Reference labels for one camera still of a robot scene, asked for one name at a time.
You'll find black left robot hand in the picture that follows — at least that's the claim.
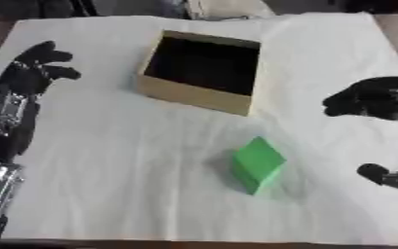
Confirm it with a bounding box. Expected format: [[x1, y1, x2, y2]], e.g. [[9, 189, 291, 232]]
[[0, 40, 83, 164]]

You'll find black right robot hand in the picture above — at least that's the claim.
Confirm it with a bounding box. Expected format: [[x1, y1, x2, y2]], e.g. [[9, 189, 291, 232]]
[[321, 76, 398, 194]]

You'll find tan cardboard box black inside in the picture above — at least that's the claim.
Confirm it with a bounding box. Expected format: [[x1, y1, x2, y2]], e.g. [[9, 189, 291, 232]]
[[135, 29, 264, 117]]

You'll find green block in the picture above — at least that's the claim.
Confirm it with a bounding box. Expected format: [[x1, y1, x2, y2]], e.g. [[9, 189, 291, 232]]
[[231, 135, 287, 196]]

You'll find pale object beyond table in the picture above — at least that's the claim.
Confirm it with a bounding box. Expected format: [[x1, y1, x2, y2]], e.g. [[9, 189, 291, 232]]
[[185, 0, 277, 21]]

